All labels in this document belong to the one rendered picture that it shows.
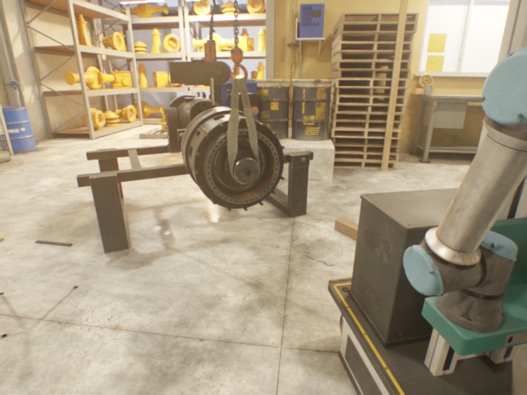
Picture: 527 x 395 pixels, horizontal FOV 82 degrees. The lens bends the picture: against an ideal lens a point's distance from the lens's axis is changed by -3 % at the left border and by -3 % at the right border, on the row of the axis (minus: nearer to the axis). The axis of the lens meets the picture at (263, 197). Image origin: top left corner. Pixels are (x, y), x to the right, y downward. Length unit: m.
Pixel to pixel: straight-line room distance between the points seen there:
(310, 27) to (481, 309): 5.48
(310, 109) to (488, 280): 4.13
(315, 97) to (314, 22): 1.66
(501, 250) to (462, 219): 0.18
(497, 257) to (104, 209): 2.42
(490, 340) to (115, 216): 2.41
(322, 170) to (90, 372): 3.50
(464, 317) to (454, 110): 5.30
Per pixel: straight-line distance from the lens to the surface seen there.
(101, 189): 2.61
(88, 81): 8.99
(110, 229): 2.73
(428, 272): 0.77
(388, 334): 1.38
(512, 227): 1.09
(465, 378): 1.43
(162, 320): 2.00
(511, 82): 0.62
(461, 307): 0.95
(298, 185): 3.07
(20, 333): 2.27
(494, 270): 0.88
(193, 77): 4.31
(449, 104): 6.05
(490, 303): 0.95
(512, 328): 1.03
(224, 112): 1.94
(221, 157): 1.73
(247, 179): 1.64
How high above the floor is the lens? 1.29
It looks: 21 degrees down
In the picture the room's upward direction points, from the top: straight up
